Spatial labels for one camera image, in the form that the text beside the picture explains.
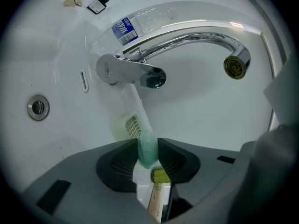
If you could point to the metal sink drain stopper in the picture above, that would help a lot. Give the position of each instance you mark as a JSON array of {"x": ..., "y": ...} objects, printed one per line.
[{"x": 38, "y": 107}]

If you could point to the green soap bar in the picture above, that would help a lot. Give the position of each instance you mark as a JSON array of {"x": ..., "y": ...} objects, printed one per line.
[{"x": 147, "y": 148}]

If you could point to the white ceramic sink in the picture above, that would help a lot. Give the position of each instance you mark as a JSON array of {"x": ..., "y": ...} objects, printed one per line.
[{"x": 70, "y": 125}]

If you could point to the dark pump bottle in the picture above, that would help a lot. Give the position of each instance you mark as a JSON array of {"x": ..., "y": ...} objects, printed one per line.
[{"x": 97, "y": 7}]

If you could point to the chrome faucet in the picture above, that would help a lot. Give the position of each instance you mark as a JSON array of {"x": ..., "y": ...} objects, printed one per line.
[{"x": 130, "y": 69}]

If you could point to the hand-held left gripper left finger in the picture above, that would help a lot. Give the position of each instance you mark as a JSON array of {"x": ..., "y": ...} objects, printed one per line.
[{"x": 81, "y": 183}]

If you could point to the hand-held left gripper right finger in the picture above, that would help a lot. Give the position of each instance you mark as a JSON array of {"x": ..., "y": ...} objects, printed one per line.
[{"x": 205, "y": 167}]

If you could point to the clear plastic water bottle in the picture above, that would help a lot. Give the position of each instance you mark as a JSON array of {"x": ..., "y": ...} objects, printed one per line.
[{"x": 126, "y": 30}]

